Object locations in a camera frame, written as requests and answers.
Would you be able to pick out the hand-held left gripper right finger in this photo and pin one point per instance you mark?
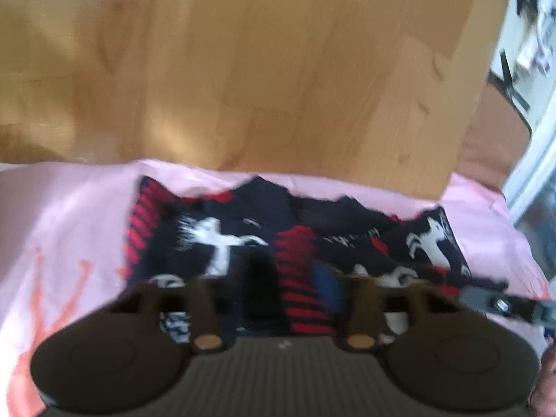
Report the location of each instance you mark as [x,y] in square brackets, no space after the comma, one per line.
[328,289]

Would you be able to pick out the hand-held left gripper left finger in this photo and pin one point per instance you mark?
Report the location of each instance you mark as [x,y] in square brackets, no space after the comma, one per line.
[208,312]

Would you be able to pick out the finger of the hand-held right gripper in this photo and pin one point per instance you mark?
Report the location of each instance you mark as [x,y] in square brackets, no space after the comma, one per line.
[478,300]

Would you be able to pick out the navy reindeer knit sweater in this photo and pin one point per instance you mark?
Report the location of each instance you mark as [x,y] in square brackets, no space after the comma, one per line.
[243,234]

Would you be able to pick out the person's right forearm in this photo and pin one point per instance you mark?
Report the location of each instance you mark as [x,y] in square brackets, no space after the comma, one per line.
[546,382]

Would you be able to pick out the brown perforated cushion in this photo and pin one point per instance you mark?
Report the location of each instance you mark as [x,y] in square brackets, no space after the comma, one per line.
[495,139]

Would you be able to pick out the pink deer print bed sheet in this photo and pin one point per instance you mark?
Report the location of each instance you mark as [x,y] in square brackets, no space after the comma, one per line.
[65,226]

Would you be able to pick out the wooden headboard panel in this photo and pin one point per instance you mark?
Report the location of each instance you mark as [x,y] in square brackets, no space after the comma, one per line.
[260,65]

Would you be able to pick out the white window frame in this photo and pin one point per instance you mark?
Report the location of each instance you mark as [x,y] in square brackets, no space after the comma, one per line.
[532,173]

